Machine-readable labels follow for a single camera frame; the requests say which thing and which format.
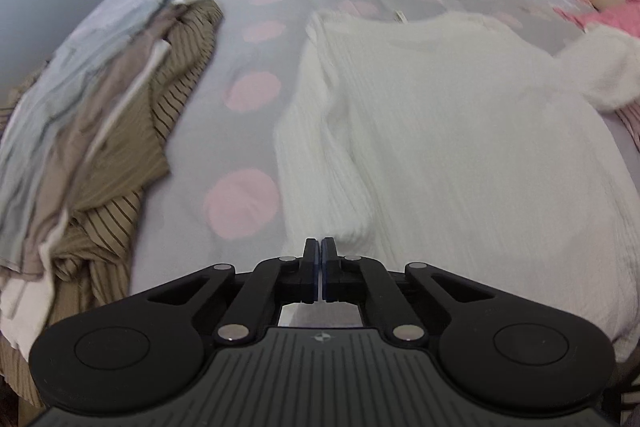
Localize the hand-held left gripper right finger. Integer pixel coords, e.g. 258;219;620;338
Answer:
321;236;508;345

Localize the grey-blue garment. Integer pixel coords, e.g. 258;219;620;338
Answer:
0;0;188;270

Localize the white knit sweater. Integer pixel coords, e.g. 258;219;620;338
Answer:
273;9;640;363

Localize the brown striped garment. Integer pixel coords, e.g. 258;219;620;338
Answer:
0;0;224;308

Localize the taupe garment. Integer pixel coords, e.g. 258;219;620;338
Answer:
20;4;183;280

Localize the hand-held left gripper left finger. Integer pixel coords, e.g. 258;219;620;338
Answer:
131;237;321;345

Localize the dark pink pillow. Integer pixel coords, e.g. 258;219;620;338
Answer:
554;0;640;32

